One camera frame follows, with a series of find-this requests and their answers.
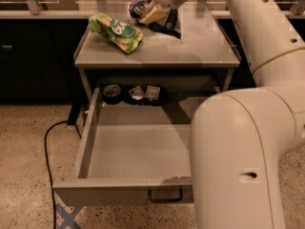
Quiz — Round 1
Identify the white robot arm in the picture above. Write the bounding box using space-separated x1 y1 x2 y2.
189 0 305 229

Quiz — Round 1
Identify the grey open drawer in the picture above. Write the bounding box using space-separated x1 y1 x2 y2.
53 89 207 206

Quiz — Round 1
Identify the grey metal cabinet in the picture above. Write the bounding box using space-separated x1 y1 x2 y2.
74 2 239 91

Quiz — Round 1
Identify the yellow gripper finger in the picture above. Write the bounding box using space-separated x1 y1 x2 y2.
138 4 171 25

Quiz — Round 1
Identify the black floor cable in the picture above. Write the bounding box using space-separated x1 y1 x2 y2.
43 120 83 229

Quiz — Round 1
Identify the blue chip bag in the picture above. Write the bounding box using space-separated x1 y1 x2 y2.
128 0 183 39

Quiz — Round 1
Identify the black tape roll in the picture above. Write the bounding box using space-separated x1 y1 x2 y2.
102 84 122 104

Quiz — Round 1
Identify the black tray with packets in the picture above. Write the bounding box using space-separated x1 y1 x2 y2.
122 85 168 106

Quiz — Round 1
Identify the green chip bag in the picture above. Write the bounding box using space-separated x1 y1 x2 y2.
89 13 144 54

